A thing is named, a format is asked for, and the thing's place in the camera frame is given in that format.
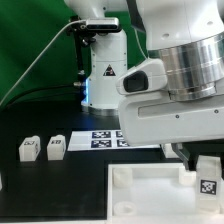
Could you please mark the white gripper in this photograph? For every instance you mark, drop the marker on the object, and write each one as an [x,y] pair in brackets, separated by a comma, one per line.
[147,119]

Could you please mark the white square tabletop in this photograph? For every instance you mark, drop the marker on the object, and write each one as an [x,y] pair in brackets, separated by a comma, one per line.
[157,193]

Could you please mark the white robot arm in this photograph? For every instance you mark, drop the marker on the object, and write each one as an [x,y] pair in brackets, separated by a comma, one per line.
[187,35]

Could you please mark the white sheet with markers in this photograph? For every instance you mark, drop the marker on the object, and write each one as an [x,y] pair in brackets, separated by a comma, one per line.
[97,140]

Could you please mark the white block at left edge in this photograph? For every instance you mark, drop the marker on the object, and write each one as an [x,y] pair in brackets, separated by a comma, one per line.
[0,183]

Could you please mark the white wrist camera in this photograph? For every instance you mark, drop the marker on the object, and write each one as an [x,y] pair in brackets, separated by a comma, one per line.
[148,76]

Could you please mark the grey camera on stand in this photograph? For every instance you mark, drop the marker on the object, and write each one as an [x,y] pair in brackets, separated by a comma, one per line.
[102,24]

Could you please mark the black camera stand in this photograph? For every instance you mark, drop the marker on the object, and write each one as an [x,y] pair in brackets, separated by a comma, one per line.
[82,38]

